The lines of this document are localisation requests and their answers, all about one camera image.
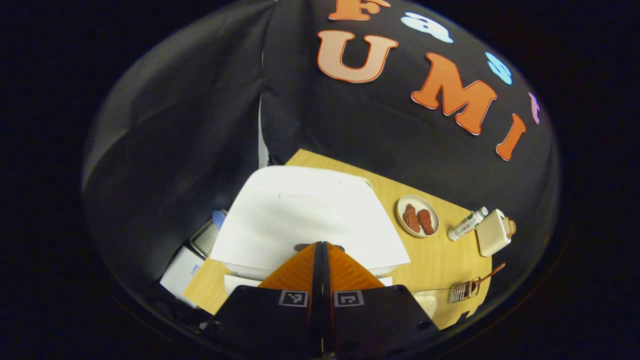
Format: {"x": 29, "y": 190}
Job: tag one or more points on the black backdrop cloth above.
{"x": 350, "y": 115}

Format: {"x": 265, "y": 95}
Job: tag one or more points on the round beige plate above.
{"x": 431, "y": 204}

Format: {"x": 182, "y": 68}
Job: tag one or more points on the white slatted basket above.
{"x": 206, "y": 239}

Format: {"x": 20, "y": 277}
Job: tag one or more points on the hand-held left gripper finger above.
{"x": 318, "y": 270}
{"x": 326, "y": 270}

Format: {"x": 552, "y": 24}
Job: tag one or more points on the white rice cooker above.
{"x": 310, "y": 215}

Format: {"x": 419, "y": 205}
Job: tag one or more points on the clear plastic container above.
{"x": 431, "y": 304}

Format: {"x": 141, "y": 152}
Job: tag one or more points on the white drink bottle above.
{"x": 466, "y": 225}

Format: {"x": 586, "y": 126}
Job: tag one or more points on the white box with blue label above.
{"x": 181, "y": 274}

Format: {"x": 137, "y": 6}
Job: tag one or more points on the red meat piece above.
{"x": 426, "y": 222}
{"x": 411, "y": 219}

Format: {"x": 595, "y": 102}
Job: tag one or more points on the brown wooden spoon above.
{"x": 487, "y": 276}

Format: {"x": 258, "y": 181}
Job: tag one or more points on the toasted bread slice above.
{"x": 510, "y": 227}

